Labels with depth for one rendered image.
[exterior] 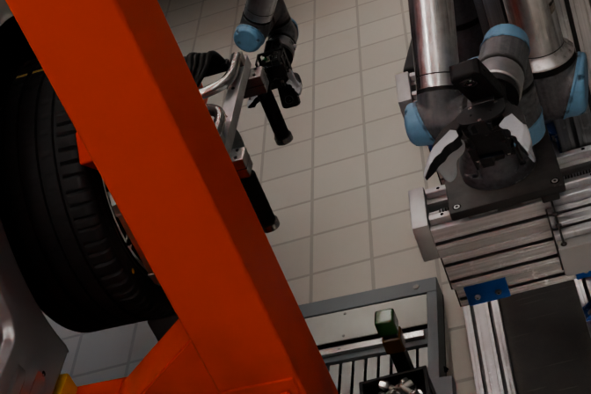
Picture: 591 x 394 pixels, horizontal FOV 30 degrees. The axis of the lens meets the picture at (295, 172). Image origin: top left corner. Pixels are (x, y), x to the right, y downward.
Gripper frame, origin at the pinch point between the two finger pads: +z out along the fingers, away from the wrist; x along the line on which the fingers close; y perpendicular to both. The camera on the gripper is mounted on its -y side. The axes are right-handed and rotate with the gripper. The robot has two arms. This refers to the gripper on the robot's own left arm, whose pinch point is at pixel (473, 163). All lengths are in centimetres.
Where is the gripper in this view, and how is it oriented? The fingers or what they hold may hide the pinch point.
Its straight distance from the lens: 151.0
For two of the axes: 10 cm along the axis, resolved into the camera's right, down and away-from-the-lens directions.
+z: -2.5, 6.1, -7.5
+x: -8.6, 2.2, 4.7
